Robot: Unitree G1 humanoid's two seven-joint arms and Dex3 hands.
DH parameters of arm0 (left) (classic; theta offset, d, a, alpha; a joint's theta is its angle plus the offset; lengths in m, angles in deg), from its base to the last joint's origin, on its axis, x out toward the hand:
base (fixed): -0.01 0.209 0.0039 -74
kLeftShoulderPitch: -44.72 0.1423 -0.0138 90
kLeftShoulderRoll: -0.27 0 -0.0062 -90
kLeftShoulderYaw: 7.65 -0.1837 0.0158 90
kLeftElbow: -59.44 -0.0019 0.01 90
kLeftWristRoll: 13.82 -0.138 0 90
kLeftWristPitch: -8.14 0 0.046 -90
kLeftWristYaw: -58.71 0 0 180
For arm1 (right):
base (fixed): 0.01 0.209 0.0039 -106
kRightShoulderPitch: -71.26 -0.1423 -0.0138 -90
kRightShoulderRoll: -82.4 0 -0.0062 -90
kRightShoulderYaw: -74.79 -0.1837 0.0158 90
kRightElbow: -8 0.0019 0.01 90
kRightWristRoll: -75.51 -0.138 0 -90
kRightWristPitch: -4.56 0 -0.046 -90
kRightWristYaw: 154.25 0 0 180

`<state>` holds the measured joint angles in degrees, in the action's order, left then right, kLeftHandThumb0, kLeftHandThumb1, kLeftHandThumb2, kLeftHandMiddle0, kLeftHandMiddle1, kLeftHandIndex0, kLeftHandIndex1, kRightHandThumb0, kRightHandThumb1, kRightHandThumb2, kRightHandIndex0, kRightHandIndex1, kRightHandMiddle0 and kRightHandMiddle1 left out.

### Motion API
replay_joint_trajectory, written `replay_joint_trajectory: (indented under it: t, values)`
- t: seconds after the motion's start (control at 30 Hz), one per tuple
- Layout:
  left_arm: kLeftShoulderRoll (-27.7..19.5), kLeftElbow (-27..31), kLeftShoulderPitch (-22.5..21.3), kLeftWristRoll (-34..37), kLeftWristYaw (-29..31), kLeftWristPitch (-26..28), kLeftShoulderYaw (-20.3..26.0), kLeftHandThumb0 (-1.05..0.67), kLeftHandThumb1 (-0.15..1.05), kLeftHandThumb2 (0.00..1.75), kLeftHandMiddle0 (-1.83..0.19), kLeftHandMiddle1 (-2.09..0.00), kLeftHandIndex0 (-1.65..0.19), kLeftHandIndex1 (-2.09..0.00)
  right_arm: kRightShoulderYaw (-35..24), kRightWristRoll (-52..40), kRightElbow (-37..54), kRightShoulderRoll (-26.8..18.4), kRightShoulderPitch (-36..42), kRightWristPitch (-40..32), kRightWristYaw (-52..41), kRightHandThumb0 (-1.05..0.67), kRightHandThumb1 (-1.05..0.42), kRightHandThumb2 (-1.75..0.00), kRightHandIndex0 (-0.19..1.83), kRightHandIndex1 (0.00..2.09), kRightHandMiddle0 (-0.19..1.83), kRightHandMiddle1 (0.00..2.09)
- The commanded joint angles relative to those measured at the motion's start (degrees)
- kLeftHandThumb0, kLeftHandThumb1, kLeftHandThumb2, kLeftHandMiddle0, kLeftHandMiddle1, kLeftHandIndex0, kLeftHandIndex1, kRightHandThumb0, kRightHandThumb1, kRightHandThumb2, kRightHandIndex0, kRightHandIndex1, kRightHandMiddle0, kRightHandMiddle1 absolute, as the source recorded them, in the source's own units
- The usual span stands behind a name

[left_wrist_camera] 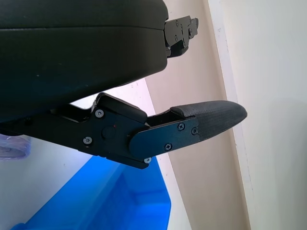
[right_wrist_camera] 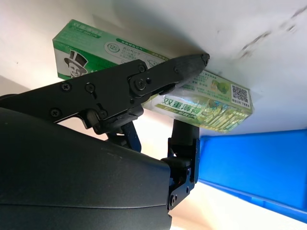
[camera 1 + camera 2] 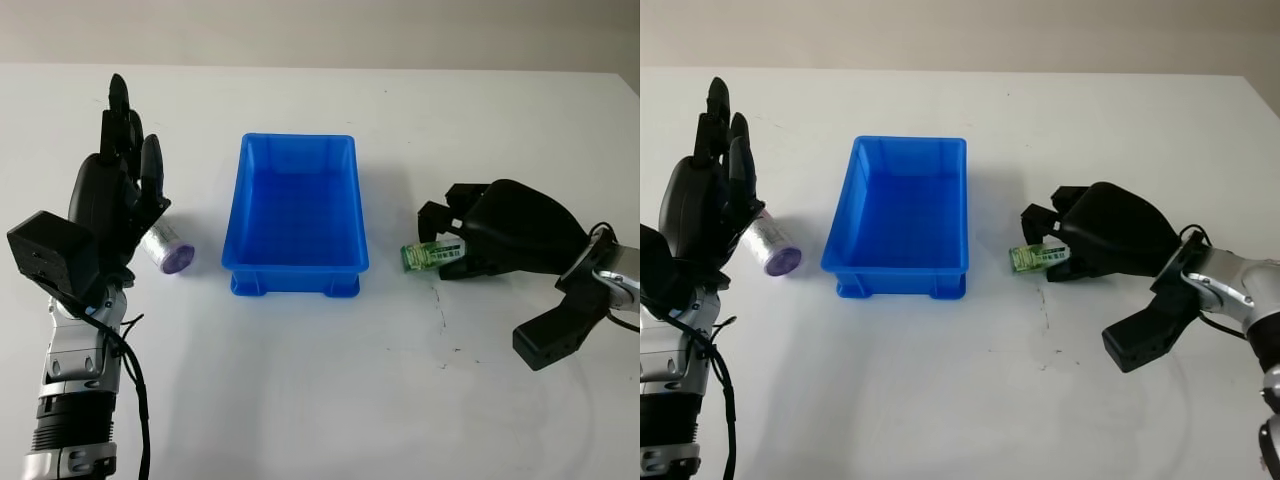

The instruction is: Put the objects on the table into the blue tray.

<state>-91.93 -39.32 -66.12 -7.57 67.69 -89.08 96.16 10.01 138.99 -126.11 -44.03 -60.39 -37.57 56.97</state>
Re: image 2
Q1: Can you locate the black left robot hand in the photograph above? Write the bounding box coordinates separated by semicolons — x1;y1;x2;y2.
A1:
0;53;211;230

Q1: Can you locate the green toothpaste box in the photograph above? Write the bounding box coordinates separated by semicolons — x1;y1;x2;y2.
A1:
52;19;255;133

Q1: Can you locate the blue plastic tray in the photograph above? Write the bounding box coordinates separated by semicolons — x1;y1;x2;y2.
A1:
198;128;307;224

